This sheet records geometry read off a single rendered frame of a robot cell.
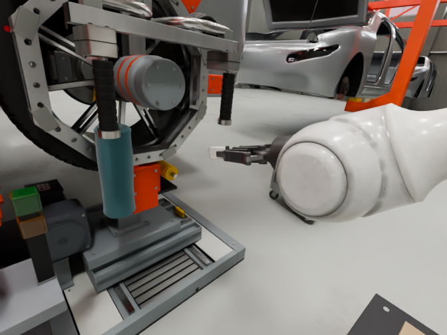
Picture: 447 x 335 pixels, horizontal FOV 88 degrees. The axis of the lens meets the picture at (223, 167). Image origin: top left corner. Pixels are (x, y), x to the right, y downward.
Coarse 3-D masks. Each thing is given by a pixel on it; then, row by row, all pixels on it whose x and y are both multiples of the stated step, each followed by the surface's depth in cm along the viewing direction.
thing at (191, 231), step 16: (176, 208) 128; (192, 224) 119; (160, 240) 107; (176, 240) 107; (192, 240) 115; (80, 256) 96; (128, 256) 97; (144, 256) 97; (160, 256) 103; (96, 272) 89; (112, 272) 88; (128, 272) 94; (96, 288) 86
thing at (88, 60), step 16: (160, 16) 77; (48, 32) 60; (64, 48) 63; (160, 48) 94; (176, 48) 87; (32, 64) 58; (80, 80) 68; (96, 112) 74; (144, 112) 86; (160, 112) 101; (176, 112) 94; (80, 128) 73; (144, 128) 99; (160, 128) 94; (144, 144) 87
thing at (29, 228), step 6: (42, 216) 44; (18, 222) 42; (24, 222) 42; (30, 222) 43; (36, 222) 44; (42, 222) 44; (24, 228) 42; (30, 228) 43; (36, 228) 44; (42, 228) 45; (24, 234) 43; (30, 234) 44; (36, 234) 44
